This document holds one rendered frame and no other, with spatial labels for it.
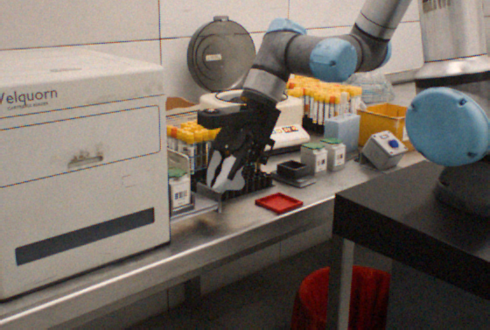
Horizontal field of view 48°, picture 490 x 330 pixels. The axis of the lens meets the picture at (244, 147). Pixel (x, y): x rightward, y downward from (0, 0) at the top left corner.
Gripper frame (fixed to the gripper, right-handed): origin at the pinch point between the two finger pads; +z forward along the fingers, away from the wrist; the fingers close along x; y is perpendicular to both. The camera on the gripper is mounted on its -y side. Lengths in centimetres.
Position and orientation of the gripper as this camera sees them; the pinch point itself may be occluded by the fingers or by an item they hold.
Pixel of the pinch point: (211, 193)
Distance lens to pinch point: 102.4
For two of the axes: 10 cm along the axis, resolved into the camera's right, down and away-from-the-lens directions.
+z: -3.9, 9.2, -0.7
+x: -6.6, -2.3, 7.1
